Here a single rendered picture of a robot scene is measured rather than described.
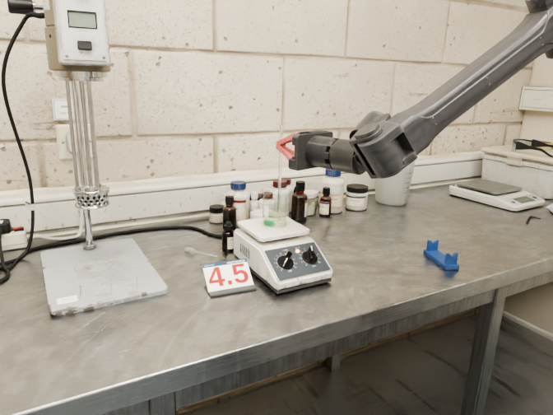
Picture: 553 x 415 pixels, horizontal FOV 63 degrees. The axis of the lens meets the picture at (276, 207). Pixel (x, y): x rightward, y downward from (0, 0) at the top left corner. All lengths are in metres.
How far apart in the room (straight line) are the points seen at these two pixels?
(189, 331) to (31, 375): 0.22
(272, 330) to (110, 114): 0.73
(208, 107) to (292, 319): 0.72
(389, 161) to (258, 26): 0.75
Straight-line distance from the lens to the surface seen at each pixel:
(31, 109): 1.22
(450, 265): 1.05
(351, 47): 1.55
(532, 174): 1.85
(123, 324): 0.80
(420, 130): 0.75
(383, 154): 0.72
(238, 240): 0.97
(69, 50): 0.84
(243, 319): 0.78
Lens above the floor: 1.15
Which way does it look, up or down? 16 degrees down
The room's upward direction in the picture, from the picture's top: 2 degrees clockwise
